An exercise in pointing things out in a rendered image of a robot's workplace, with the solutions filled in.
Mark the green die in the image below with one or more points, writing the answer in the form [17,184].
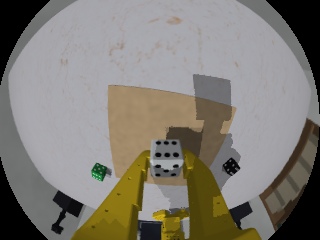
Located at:
[99,172]

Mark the tan mat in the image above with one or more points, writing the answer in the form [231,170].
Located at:
[138,115]

